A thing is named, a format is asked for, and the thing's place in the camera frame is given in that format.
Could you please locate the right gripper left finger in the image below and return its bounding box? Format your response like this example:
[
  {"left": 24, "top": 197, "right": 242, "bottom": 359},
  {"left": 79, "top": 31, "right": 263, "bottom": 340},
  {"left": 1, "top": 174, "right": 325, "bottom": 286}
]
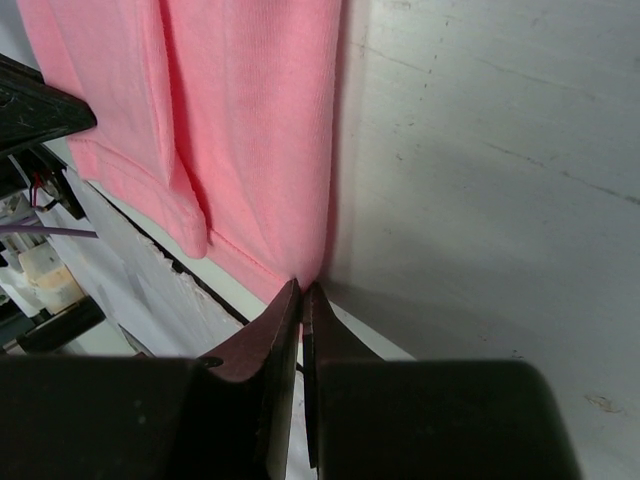
[{"left": 1, "top": 281, "right": 301, "bottom": 479}]

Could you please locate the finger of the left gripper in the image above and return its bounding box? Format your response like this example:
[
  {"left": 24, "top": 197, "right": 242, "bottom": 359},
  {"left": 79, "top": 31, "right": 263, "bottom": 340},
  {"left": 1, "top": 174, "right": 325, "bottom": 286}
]
[{"left": 0, "top": 55, "right": 97, "bottom": 157}]

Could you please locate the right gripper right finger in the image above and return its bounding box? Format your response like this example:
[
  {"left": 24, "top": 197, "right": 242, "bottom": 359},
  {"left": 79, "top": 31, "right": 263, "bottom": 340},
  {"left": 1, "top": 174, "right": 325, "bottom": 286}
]
[{"left": 302, "top": 285, "right": 581, "bottom": 479}]

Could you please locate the pink t shirt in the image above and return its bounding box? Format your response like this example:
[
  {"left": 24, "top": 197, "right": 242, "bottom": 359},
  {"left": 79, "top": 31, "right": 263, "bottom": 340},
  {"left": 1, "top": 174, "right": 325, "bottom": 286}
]
[{"left": 18, "top": 1, "right": 341, "bottom": 301}]

